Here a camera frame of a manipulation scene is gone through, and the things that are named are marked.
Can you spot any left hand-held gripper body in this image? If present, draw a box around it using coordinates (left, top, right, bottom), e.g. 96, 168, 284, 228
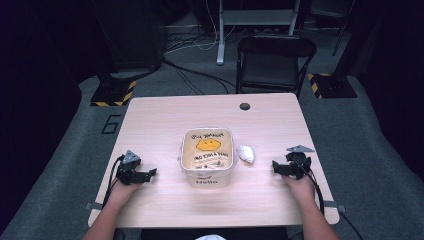
115, 149, 150, 186

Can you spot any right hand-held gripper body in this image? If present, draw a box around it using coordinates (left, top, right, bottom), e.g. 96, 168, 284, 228
284, 144, 315, 180

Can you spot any white paper ball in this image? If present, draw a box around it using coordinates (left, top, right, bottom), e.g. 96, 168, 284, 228
235, 144, 256, 165

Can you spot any cream square bin yellow print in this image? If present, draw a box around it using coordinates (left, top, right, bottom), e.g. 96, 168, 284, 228
179, 127, 235, 189

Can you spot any person's left hand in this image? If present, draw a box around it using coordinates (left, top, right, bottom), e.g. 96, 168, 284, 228
107, 177, 145, 208

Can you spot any person's right hand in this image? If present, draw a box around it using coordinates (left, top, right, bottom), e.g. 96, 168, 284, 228
281, 173, 317, 205

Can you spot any grey tape strip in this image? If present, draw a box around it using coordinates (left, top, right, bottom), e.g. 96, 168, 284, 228
84, 201, 104, 212
322, 200, 347, 213

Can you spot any black folding chair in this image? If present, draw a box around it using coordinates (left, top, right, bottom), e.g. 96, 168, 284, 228
235, 34, 318, 100

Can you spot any dark curtain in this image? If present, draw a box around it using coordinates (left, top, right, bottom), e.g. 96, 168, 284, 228
0, 0, 101, 234
346, 0, 424, 183

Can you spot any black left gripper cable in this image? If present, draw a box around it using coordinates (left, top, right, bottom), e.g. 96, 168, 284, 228
101, 154, 126, 208

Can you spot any black yellow striped base plate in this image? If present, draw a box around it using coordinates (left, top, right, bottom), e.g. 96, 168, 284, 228
306, 72, 358, 100
89, 77, 138, 108

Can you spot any black floor cable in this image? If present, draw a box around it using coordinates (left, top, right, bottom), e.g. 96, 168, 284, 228
162, 57, 238, 96

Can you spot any white floor cable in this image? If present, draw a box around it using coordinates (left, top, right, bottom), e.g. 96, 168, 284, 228
164, 0, 236, 55

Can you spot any white metal stand frame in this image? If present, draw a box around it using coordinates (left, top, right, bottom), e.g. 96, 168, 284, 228
215, 0, 302, 66

